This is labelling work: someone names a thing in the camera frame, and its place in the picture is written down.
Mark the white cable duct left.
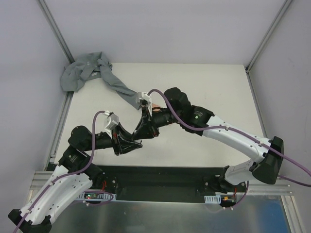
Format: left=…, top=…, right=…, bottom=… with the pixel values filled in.
left=75, top=192, right=117, bottom=201

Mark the mannequin hand with pink nails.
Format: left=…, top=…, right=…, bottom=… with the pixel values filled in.
left=152, top=104, right=161, bottom=113

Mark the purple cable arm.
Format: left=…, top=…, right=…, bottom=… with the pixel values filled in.
left=147, top=88, right=311, bottom=187
left=13, top=110, right=115, bottom=233

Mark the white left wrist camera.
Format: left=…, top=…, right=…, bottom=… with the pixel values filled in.
left=103, top=111, right=119, bottom=139

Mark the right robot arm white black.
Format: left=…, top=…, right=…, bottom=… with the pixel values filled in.
left=133, top=87, right=284, bottom=193

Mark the white cable duct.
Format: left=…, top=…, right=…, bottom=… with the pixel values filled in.
left=75, top=192, right=117, bottom=201
left=204, top=195, right=222, bottom=204

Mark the aluminium frame post right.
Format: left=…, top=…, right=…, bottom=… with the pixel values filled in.
left=245, top=0, right=294, bottom=74

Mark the grey shirt with sleeve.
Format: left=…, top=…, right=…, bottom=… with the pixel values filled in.
left=60, top=52, right=140, bottom=110

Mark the white cable duct right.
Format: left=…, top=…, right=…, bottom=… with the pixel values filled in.
left=204, top=195, right=222, bottom=204

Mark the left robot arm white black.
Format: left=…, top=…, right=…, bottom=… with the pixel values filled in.
left=8, top=125, right=142, bottom=233

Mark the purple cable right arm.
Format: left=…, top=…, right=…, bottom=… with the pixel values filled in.
left=147, top=88, right=311, bottom=187

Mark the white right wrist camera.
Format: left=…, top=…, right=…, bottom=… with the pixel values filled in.
left=136, top=92, right=152, bottom=116

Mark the aluminium frame post left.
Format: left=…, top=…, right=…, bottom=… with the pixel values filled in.
left=36, top=0, right=75, bottom=64

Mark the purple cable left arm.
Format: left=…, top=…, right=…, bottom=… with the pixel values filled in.
left=13, top=110, right=115, bottom=233

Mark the aluminium frame post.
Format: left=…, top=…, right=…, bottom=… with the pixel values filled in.
left=36, top=0, right=75, bottom=64
left=245, top=0, right=294, bottom=74

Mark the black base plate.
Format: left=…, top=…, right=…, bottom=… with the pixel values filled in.
left=99, top=166, right=246, bottom=198

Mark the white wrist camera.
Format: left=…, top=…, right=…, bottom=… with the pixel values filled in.
left=136, top=92, right=152, bottom=116
left=103, top=111, right=119, bottom=139

